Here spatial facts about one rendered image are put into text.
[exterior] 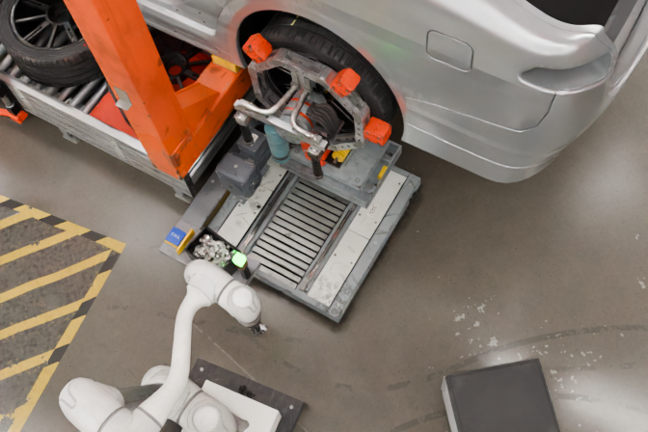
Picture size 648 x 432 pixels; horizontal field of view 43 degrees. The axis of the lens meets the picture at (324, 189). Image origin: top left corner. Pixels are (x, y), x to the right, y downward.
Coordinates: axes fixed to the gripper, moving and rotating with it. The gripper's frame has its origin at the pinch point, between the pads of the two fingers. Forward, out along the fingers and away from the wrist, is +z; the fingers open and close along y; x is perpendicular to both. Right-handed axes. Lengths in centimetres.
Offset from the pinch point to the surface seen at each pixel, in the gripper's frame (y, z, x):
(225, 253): -35.9, 22.0, 23.8
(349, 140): -15, 6, 89
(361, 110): -10, -21, 91
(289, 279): -20, 75, 41
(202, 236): -50, 26, 26
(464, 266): 47, 75, 91
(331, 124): -16, -23, 78
